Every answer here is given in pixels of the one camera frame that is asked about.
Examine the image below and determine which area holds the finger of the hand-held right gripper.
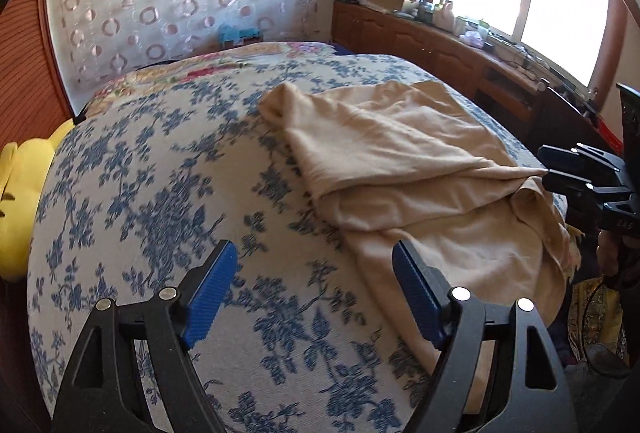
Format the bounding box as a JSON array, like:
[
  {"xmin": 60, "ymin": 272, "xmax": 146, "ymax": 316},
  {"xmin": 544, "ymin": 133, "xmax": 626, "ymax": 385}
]
[
  {"xmin": 537, "ymin": 143, "xmax": 627, "ymax": 174},
  {"xmin": 542, "ymin": 172, "xmax": 627, "ymax": 204}
]

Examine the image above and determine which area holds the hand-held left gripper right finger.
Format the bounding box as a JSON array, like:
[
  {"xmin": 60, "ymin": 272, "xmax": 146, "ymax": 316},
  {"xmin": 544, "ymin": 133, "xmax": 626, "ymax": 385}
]
[{"xmin": 391, "ymin": 240, "xmax": 581, "ymax": 433}]

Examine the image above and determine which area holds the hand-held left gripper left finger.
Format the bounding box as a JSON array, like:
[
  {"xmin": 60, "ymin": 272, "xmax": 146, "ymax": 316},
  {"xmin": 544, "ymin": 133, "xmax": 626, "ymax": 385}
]
[{"xmin": 50, "ymin": 240, "xmax": 239, "ymax": 433}]

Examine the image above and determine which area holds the beige t-shirt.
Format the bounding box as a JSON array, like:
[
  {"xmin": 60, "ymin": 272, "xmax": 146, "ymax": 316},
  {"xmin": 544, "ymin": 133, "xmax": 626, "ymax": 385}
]
[{"xmin": 257, "ymin": 80, "xmax": 583, "ymax": 374}]

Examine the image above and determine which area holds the dark desk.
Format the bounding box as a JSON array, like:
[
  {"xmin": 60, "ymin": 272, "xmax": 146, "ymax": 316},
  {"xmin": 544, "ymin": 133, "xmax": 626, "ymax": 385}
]
[{"xmin": 529, "ymin": 82, "xmax": 622, "ymax": 154}]

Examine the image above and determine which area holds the yellow patterned cloth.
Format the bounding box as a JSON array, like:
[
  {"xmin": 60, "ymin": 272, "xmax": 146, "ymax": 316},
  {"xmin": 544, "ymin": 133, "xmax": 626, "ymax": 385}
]
[{"xmin": 569, "ymin": 277, "xmax": 632, "ymax": 365}]

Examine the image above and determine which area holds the blue floral bedspread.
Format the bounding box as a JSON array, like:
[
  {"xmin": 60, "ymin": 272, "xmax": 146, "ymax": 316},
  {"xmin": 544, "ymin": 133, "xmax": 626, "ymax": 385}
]
[{"xmin": 25, "ymin": 53, "xmax": 551, "ymax": 433}]

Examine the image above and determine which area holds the wooden cabinet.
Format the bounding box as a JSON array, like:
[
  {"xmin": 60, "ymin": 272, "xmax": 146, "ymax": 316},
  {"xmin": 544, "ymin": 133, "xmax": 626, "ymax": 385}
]
[{"xmin": 331, "ymin": 0, "xmax": 551, "ymax": 124}]

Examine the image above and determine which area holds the yellow plush toy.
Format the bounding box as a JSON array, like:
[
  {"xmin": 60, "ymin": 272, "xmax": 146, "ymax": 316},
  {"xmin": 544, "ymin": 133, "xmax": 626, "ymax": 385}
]
[{"xmin": 0, "ymin": 118, "xmax": 76, "ymax": 284}]

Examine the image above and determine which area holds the colourful floral quilt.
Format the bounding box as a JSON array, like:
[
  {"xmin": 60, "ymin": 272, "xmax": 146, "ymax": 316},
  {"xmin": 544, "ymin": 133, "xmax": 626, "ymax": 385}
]
[{"xmin": 80, "ymin": 40, "xmax": 342, "ymax": 120}]

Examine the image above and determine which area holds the teal toy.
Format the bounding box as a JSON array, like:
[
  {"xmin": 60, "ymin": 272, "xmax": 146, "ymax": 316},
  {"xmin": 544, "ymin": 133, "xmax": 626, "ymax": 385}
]
[{"xmin": 216, "ymin": 23, "xmax": 264, "ymax": 49}]

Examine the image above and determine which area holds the black cable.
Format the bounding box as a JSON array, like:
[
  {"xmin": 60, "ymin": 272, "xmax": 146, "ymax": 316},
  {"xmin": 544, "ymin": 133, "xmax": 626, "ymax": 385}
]
[{"xmin": 581, "ymin": 277, "xmax": 632, "ymax": 376}]

